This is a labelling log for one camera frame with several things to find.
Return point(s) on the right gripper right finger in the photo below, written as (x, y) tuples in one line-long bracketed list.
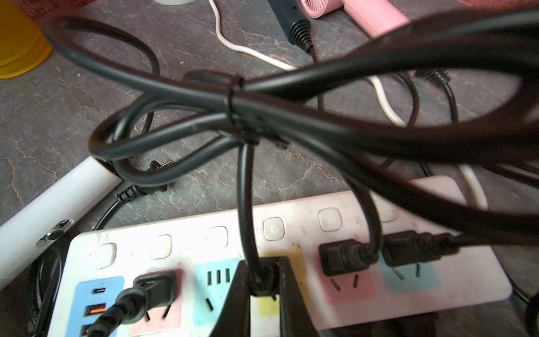
[(293, 314)]

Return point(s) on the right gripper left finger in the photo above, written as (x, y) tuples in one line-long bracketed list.
[(235, 316)]

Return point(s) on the black plug with cable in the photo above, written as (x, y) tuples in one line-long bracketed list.
[(346, 256), (410, 247)]

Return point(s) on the white power strip coloured sockets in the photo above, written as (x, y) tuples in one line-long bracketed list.
[(206, 249)]

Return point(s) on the black plug in red socket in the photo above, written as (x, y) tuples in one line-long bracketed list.
[(156, 290)]

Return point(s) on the large white hair dryer front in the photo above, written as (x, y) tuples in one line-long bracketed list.
[(37, 226)]

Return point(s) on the black hair dryer back left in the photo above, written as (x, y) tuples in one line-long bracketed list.
[(295, 25)]

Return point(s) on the pink hair dryer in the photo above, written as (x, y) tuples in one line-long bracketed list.
[(375, 17)]

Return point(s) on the yellow pencil cup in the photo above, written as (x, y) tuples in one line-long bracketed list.
[(23, 46)]

